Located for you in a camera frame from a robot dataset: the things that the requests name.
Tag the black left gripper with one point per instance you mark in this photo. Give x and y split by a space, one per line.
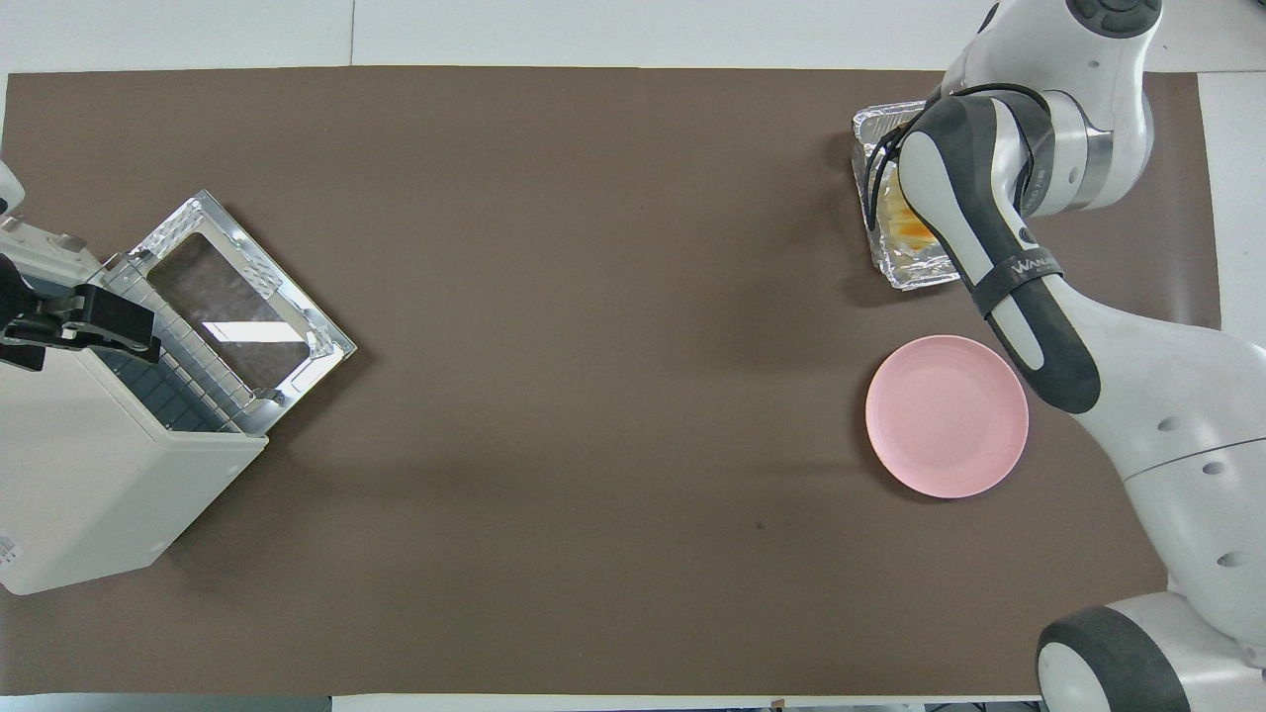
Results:
109 316

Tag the yellow ridged bread loaf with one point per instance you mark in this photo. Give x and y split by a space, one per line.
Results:
905 222

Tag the aluminium foil tray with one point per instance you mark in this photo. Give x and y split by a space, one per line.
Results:
915 269

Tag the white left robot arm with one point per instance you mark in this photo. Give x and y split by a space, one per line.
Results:
8 188

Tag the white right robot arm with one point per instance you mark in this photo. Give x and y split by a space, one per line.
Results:
1167 445

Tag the glass oven door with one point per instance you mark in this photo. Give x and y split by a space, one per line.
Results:
198 297

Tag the cream toaster oven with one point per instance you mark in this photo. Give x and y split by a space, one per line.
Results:
99 475

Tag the brown table mat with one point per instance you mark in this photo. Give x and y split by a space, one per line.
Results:
593 396

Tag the pink round plate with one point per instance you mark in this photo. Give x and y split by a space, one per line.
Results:
948 415

